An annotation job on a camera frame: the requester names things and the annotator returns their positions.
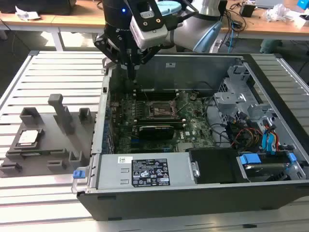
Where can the wooden desk white frame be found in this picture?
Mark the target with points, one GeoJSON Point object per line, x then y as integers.
{"type": "Point", "coordinates": [84, 21]}

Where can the hard disk in blue carrier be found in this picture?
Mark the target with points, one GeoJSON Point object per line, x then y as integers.
{"type": "Point", "coordinates": [251, 160]}

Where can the silver chipset heatsink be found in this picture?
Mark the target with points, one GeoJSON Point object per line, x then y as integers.
{"type": "Point", "coordinates": [184, 147]}

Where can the black plastic shroud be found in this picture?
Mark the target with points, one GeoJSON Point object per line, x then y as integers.
{"type": "Point", "coordinates": [212, 166]}

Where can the CPU socket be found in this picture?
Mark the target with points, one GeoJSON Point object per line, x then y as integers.
{"type": "Point", "coordinates": [159, 110]}

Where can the grey power supply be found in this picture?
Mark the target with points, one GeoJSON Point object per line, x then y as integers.
{"type": "Point", "coordinates": [108, 169]}

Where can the black RAM slot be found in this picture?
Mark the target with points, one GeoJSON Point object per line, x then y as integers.
{"type": "Point", "coordinates": [157, 91]}
{"type": "Point", "coordinates": [157, 97]}
{"type": "Point", "coordinates": [179, 125]}
{"type": "Point", "coordinates": [159, 119]}

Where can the grey parts rack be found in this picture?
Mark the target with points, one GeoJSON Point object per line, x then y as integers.
{"type": "Point", "coordinates": [48, 145]}

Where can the clear plastic bag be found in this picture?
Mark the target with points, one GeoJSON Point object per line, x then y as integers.
{"type": "Point", "coordinates": [277, 12]}

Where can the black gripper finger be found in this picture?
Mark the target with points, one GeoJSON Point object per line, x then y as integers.
{"type": "Point", "coordinates": [147, 54]}
{"type": "Point", "coordinates": [108, 48]}

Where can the silver metal drive cage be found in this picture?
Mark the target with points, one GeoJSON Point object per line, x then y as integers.
{"type": "Point", "coordinates": [229, 99]}

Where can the coin cell battery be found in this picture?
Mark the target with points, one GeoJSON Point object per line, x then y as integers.
{"type": "Point", "coordinates": [192, 97]}

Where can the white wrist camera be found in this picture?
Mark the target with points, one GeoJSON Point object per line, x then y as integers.
{"type": "Point", "coordinates": [149, 39]}

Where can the blue case latch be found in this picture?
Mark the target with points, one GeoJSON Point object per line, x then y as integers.
{"type": "Point", "coordinates": [78, 174]}

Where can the silver CPU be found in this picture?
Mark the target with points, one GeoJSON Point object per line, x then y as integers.
{"type": "Point", "coordinates": [28, 137]}

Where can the green motherboard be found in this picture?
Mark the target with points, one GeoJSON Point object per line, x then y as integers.
{"type": "Point", "coordinates": [198, 116]}

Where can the blue box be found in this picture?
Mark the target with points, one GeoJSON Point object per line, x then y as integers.
{"type": "Point", "coordinates": [303, 3]}

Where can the pale blue teach pendant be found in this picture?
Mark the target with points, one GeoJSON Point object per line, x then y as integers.
{"type": "Point", "coordinates": [207, 36]}

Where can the small black box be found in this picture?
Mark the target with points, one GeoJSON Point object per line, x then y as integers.
{"type": "Point", "coordinates": [246, 10]}

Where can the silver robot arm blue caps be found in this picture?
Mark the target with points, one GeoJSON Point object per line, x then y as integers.
{"type": "Point", "coordinates": [190, 26]}

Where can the pale green bin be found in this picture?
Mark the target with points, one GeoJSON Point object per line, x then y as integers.
{"type": "Point", "coordinates": [270, 46]}

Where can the white box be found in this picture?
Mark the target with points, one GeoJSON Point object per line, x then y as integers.
{"type": "Point", "coordinates": [305, 20]}

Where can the grey laptop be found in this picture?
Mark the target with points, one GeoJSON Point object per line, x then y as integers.
{"type": "Point", "coordinates": [268, 2]}

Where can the crumpled white paper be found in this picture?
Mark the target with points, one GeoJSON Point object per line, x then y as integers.
{"type": "Point", "coordinates": [26, 15]}

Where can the black bag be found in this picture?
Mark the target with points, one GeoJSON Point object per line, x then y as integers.
{"type": "Point", "coordinates": [36, 6]}

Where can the black open PC case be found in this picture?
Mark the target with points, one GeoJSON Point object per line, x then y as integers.
{"type": "Point", "coordinates": [169, 205]}

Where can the black graphics card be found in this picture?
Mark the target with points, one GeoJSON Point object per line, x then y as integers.
{"type": "Point", "coordinates": [155, 133]}

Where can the black camera bracket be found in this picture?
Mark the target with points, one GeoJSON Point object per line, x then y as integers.
{"type": "Point", "coordinates": [149, 7]}

